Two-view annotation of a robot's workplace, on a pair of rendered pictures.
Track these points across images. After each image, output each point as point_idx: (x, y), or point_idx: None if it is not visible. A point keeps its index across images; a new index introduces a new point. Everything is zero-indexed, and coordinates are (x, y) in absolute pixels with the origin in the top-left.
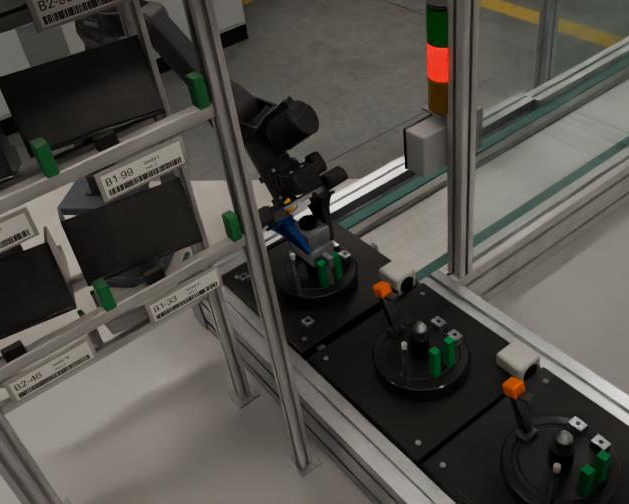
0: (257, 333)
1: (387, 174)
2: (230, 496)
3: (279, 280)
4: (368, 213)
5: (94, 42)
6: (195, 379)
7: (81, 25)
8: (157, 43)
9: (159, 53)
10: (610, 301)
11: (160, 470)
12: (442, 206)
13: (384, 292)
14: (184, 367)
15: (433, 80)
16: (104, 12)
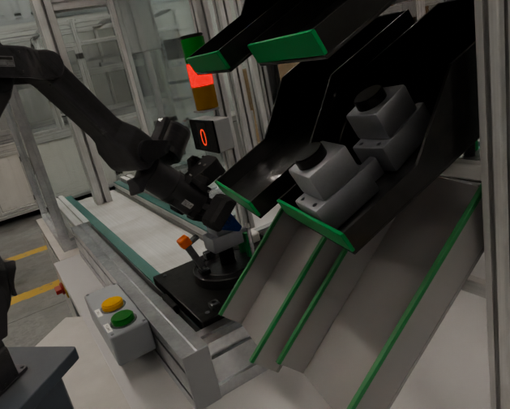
0: None
1: (115, 262)
2: (433, 345)
3: (234, 275)
4: (154, 270)
5: None
6: (294, 393)
7: None
8: (67, 84)
9: (70, 96)
10: (264, 224)
11: (417, 399)
12: (159, 256)
13: None
14: (275, 406)
15: (207, 84)
16: None
